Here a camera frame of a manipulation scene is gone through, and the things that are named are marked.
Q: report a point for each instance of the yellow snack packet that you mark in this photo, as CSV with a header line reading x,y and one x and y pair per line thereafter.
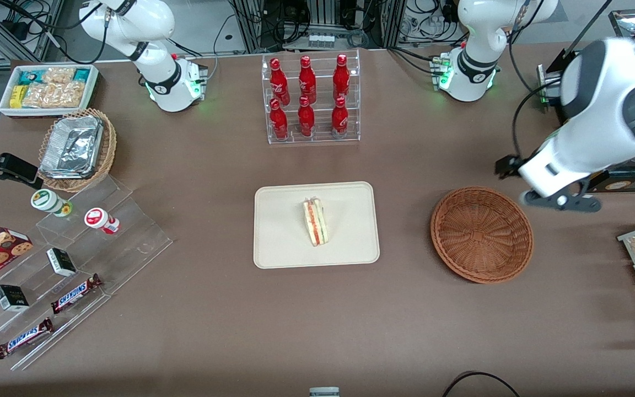
x,y
17,96

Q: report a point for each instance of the white power strip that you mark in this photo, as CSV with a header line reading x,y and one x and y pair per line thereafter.
x,y
320,40

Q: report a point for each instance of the triangle sandwich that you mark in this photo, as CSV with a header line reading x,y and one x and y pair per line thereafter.
x,y
316,223

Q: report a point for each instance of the small grey device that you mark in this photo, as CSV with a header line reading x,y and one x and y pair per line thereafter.
x,y
324,392

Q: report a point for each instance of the Snickers chocolate bar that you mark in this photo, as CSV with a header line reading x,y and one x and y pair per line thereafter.
x,y
22,339
75,294

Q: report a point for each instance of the green lid yogurt cup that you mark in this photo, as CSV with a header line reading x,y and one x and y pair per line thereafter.
x,y
47,200

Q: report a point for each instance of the clear acrylic stepped shelf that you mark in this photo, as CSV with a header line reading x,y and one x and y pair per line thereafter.
x,y
130,237

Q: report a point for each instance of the stack of foil trays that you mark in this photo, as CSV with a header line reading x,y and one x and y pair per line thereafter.
x,y
72,146

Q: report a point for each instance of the small black box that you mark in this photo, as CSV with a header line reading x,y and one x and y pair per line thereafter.
x,y
62,262
11,298

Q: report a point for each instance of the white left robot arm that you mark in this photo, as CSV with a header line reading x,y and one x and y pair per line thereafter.
x,y
598,110

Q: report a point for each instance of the cream plastic tray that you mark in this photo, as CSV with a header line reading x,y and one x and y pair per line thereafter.
x,y
279,231

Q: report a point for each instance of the red cola bottle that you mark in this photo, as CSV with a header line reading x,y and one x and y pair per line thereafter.
x,y
278,80
341,74
306,120
307,77
279,122
339,120

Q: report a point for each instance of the red lid yogurt cup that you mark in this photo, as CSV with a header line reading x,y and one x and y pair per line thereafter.
x,y
97,218

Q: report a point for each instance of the oval light wicker basket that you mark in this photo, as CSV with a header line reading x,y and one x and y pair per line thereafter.
x,y
108,149

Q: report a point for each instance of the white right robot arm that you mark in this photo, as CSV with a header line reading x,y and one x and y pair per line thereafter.
x,y
168,82

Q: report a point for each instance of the silver metal box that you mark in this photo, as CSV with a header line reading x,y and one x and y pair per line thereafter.
x,y
629,22

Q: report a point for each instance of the aluminium frame rack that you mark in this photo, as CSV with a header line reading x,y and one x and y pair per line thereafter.
x,y
251,27

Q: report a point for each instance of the teal snack packet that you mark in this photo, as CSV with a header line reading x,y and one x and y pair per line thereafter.
x,y
28,77
81,75

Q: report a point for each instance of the round brown wicker basket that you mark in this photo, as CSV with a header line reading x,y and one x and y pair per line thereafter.
x,y
480,234

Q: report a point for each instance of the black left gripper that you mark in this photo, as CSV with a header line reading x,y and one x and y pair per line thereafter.
x,y
507,166

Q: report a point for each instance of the clear acrylic bottle rack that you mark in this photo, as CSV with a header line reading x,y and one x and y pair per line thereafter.
x,y
323,118

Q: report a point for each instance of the white rectangular snack box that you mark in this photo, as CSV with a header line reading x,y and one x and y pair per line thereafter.
x,y
92,91

